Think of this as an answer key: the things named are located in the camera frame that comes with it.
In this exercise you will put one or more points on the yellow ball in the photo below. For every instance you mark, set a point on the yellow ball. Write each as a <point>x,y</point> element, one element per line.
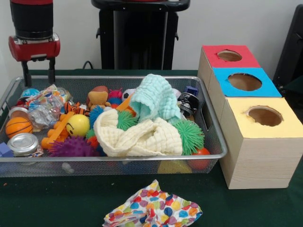
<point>78,126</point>

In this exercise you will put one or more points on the small orange basketball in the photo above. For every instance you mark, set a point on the small orange basketball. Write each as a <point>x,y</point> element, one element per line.
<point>19,127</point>

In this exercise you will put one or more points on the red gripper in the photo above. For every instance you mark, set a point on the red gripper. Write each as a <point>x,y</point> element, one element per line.
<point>34,49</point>

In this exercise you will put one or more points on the black upright panel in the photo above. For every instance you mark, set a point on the black upright panel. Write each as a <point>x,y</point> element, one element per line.
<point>294,47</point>

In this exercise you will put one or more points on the orange long plastic block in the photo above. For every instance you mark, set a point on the orange long plastic block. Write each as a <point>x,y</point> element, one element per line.
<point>56,132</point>

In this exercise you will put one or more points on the silver tin can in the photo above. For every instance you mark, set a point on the silver tin can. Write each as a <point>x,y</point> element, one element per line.
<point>22,144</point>

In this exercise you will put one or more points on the polka dot cloth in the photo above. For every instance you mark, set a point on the polka dot cloth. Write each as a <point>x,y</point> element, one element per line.
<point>156,208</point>

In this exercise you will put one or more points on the cream cloth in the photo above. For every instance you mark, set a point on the cream cloth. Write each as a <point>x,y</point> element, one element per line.
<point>142,139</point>

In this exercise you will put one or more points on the side table with green cloth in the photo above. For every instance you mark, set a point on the side table with green cloth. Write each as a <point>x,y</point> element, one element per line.
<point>296,87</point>

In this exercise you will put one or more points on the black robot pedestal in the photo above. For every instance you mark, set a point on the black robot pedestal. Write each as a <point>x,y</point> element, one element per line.
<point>137,38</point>

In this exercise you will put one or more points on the wooden box with three holes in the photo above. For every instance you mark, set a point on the wooden box with three holes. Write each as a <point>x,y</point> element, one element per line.
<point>255,161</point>

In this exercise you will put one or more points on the purple spiky ball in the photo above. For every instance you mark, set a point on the purple spiky ball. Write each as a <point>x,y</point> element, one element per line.
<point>73,147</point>

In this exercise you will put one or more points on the dark green tablecloth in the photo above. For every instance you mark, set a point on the dark green tablecloth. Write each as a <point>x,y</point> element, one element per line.
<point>47,203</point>

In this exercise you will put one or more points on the brown monkey plush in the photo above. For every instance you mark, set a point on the brown monkey plush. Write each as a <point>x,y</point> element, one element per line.
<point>98,98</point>

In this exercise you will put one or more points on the green spiky ball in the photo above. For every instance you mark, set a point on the green spiky ball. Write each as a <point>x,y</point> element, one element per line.
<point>191,135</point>

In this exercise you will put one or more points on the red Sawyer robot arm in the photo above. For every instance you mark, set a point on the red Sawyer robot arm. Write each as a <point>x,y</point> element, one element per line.
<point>32,19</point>

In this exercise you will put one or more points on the mint green cloth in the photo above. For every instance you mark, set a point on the mint green cloth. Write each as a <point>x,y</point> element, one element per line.
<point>156,97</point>

